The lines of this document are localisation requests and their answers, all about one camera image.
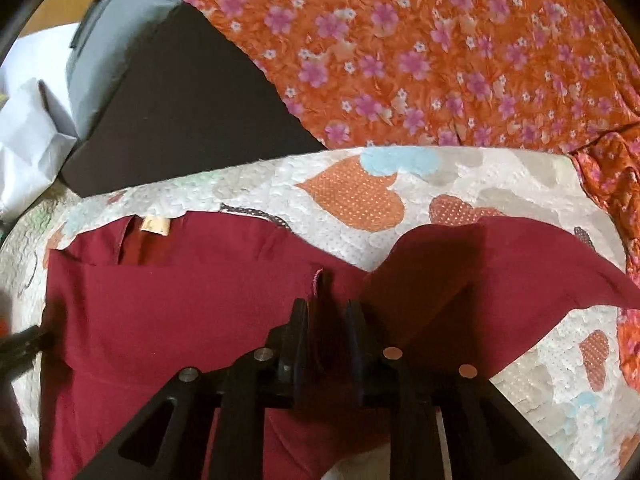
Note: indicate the grey pillow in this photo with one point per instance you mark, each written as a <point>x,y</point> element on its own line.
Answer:
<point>117,25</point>

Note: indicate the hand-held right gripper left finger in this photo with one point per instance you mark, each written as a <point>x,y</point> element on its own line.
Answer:
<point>301,332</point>

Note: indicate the dark brown cushion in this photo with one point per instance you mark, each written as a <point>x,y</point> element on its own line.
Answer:
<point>185,105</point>

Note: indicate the dark red garment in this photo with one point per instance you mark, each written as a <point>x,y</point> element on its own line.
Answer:
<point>165,310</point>

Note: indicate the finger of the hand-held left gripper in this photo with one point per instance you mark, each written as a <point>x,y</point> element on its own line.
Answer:
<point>27,342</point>

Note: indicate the orange floral bedsheet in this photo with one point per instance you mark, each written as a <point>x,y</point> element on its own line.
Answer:
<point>430,55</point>

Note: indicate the heart print quilted blanket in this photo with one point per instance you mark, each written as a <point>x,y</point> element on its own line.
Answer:
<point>350,195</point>

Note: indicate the white crumpled cloth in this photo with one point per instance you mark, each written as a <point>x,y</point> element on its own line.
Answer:
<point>30,125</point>

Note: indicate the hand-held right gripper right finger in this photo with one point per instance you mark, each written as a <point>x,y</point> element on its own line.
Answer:
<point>354,332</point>

